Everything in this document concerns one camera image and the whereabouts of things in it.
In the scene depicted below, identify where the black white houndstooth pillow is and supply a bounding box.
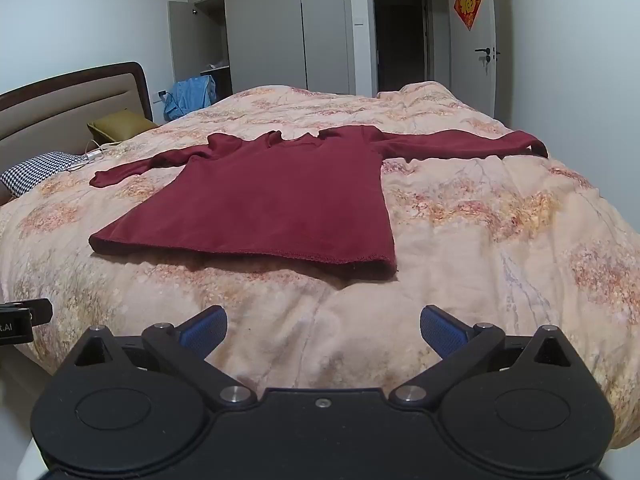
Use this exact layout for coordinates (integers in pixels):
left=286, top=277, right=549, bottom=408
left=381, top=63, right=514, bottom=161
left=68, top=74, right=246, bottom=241
left=0, top=151, right=87, bottom=198

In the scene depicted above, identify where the beige padded headboard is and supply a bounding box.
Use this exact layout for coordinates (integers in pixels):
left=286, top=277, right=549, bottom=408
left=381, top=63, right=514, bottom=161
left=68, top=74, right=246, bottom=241
left=0, top=62, right=155, bottom=206

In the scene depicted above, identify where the blue cloth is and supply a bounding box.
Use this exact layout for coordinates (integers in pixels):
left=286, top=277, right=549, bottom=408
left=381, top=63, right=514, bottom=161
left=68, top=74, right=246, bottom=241
left=162, top=75, right=217, bottom=122

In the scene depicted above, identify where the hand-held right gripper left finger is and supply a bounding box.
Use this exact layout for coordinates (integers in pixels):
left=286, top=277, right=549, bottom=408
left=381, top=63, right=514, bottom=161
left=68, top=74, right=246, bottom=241
left=75, top=305, right=257, bottom=408

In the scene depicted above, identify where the floral peach duvet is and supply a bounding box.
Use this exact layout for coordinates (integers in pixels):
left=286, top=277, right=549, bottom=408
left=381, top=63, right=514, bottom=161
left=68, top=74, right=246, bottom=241
left=0, top=81, right=640, bottom=451

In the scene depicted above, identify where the dark red long-sleeved shirt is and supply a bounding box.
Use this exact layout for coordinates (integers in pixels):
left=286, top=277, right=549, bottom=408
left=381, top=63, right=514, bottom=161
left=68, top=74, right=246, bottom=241
left=89, top=126, right=549, bottom=279

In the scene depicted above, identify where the grey wardrobe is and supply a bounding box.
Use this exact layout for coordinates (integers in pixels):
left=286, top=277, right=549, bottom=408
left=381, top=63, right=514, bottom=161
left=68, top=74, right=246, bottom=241
left=167, top=0, right=371, bottom=97

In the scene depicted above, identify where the white door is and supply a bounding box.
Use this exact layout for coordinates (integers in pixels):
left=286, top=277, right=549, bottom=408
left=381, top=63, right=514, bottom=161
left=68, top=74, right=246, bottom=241
left=446, top=0, right=502, bottom=120

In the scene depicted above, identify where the red diamond door decoration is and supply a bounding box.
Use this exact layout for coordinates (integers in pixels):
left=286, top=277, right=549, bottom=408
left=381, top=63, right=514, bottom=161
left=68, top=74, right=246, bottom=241
left=453, top=0, right=484, bottom=32

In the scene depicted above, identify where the white charger cable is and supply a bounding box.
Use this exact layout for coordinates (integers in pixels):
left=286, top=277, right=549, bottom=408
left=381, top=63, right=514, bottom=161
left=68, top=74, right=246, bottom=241
left=67, top=140, right=123, bottom=173

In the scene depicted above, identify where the olive green pillow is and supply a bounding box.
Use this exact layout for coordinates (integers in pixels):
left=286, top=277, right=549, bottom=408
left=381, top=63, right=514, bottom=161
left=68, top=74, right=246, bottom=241
left=87, top=113, right=160, bottom=144

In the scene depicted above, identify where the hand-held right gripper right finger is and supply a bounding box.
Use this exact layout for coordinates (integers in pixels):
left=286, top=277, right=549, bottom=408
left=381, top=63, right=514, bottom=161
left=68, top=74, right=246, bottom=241
left=391, top=305, right=572, bottom=407

